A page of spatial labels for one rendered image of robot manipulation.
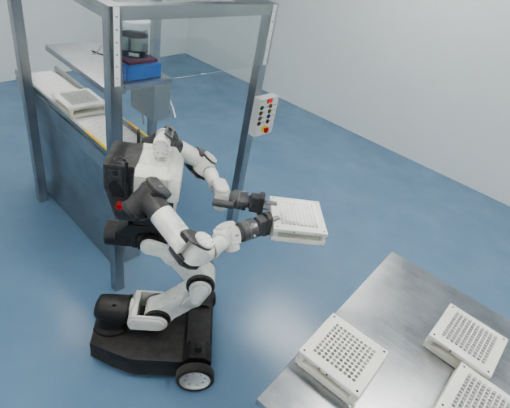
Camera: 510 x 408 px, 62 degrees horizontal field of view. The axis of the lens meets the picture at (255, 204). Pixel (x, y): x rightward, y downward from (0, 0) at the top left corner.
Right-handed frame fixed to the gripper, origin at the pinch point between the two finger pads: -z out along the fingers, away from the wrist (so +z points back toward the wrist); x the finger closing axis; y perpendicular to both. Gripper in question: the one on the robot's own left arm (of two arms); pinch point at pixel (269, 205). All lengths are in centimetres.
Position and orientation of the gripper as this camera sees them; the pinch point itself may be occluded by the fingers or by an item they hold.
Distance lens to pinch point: 197.3
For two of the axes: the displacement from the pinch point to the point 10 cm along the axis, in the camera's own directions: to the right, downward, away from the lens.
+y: -0.8, 5.8, -8.1
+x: -1.5, 8.0, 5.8
